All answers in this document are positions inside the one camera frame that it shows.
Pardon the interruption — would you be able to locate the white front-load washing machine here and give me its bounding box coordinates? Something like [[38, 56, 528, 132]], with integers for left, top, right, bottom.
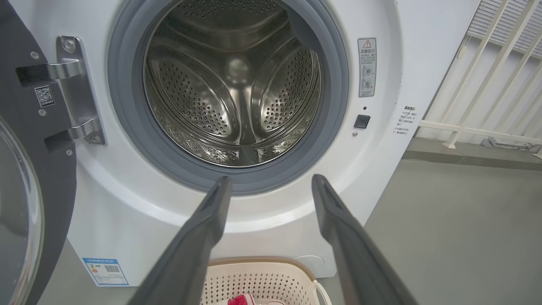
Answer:
[[8, 0, 481, 288]]

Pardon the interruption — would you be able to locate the round white filter cover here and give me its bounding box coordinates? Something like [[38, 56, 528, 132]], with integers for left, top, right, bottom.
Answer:
[[293, 255, 326, 278]]

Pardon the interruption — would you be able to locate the QR code sticker label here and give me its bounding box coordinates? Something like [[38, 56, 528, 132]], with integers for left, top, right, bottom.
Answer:
[[35, 86, 55, 108]]

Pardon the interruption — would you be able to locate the metal door hinge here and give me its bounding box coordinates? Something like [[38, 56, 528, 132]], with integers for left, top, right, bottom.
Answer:
[[16, 36, 106, 154]]

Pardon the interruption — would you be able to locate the cream metal railing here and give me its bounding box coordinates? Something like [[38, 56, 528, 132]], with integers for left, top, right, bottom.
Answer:
[[419, 0, 542, 159]]

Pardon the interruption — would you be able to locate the grey warning sticker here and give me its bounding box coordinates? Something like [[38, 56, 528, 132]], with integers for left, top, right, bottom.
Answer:
[[358, 37, 377, 98]]

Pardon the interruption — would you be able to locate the black glass washing machine door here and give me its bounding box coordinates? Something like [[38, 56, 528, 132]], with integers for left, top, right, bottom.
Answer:
[[0, 0, 77, 305]]

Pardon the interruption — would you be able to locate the red and white garment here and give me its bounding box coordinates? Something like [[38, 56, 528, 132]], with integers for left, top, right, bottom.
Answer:
[[214, 294, 285, 305]]

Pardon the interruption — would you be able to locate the small grey metal fitting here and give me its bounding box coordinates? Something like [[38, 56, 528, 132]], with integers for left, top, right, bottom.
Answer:
[[483, 136, 532, 152]]

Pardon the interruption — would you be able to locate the blue energy label sticker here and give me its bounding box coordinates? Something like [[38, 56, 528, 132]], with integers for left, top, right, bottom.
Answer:
[[82, 257, 129, 287]]

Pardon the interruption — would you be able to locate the white window blind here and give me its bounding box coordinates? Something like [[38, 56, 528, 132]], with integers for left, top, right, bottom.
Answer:
[[468, 0, 542, 60]]

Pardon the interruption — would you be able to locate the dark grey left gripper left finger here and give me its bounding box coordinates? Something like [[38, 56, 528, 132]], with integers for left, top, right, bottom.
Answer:
[[127, 176, 233, 305]]

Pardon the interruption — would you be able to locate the stainless steel washing machine drum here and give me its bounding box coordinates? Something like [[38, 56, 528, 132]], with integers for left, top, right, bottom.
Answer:
[[144, 0, 321, 168]]

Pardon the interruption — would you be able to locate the cream perforated basket brown rim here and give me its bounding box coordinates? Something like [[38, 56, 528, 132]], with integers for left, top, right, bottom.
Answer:
[[199, 256, 333, 305]]

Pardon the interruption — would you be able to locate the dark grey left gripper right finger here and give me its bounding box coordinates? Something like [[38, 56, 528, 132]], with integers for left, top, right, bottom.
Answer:
[[312, 174, 420, 305]]

